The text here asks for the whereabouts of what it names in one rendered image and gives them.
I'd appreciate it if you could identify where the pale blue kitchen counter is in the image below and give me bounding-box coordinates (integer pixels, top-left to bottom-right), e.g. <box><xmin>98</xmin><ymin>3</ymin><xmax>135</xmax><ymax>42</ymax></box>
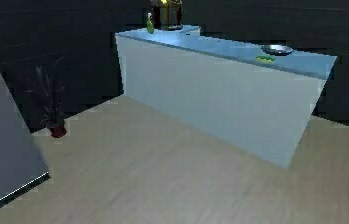
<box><xmin>114</xmin><ymin>24</ymin><xmax>338</xmax><ymax>169</ymax></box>

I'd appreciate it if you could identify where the green bottle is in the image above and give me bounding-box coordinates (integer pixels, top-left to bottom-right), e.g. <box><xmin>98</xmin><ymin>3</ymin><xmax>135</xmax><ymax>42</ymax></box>
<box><xmin>146</xmin><ymin>12</ymin><xmax>156</xmax><ymax>35</ymax></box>

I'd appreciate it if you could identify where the green flat dish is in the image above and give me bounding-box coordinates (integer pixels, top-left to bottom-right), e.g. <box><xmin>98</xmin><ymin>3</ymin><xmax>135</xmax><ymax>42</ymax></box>
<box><xmin>255</xmin><ymin>55</ymin><xmax>277</xmax><ymax>64</ymax></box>

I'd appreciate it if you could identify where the grey metal pan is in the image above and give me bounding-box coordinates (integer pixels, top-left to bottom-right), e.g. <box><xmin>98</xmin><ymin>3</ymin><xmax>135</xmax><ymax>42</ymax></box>
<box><xmin>260</xmin><ymin>44</ymin><xmax>295</xmax><ymax>57</ymax></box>

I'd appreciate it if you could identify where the dark house plant red pot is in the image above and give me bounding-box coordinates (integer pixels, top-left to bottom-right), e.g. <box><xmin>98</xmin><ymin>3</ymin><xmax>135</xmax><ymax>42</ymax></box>
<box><xmin>25</xmin><ymin>57</ymin><xmax>70</xmax><ymax>139</ymax></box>

